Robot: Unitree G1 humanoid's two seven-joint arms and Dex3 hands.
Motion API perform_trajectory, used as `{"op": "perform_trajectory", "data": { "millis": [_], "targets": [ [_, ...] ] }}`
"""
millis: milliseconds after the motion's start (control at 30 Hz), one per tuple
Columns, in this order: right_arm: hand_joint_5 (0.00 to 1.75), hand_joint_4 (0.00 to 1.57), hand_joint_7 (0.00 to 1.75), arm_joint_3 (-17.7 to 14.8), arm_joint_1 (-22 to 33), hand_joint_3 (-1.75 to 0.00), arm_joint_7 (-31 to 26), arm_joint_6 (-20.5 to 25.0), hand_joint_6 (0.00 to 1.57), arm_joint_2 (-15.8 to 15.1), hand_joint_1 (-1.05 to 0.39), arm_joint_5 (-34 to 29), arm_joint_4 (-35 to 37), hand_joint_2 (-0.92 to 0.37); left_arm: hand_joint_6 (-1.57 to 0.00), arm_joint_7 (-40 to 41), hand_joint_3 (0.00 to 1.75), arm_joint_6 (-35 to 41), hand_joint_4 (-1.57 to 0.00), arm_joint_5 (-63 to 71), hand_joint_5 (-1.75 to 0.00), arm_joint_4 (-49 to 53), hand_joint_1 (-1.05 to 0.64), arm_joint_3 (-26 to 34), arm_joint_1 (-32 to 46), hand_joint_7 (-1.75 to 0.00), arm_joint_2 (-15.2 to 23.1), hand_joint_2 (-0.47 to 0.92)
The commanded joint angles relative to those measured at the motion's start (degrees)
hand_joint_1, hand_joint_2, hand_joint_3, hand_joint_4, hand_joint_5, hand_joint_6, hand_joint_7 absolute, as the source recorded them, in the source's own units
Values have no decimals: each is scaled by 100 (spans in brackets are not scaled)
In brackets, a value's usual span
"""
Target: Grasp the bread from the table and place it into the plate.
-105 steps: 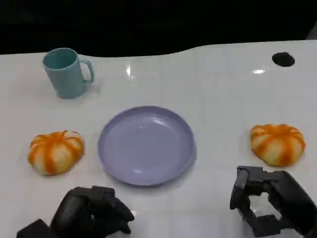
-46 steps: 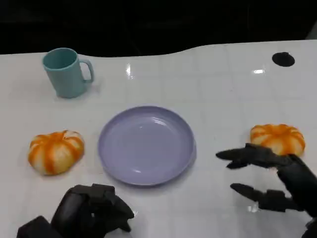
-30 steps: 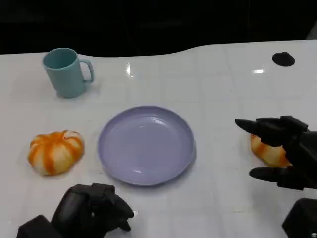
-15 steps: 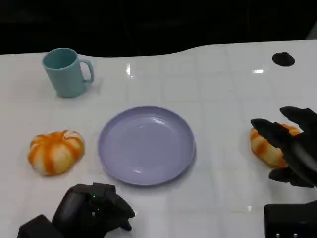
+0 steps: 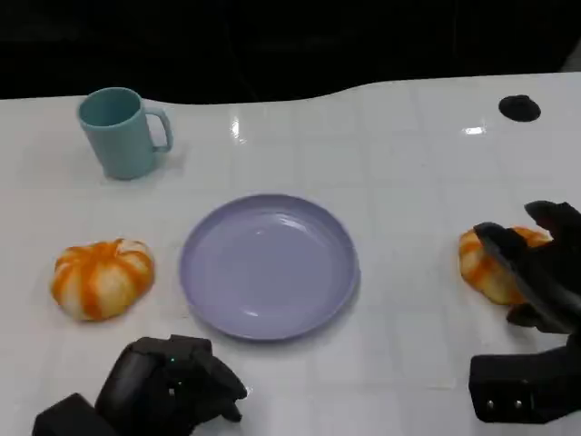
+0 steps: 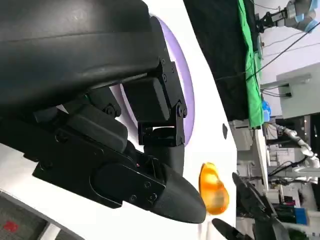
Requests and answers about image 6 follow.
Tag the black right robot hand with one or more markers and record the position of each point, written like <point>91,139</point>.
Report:
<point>260,212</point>

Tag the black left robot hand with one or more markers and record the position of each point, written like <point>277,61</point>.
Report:
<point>75,62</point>

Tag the orange white toy bread roll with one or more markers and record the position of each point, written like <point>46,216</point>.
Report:
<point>212,192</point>

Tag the blue storage box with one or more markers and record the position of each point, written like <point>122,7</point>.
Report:
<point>301,216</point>

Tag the white desk panel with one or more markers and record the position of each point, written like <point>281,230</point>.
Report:
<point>261,160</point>

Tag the blue plastic object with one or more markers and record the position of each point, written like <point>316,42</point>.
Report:
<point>265,111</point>

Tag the green cloth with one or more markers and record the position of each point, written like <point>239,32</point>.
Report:
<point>253,100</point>

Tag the lilac plate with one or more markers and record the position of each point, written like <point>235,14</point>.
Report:
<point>187,82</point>

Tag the grey cabinet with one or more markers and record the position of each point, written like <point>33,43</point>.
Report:
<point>302,100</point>

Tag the black backdrop cloth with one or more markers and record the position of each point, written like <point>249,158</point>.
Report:
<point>220,50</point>

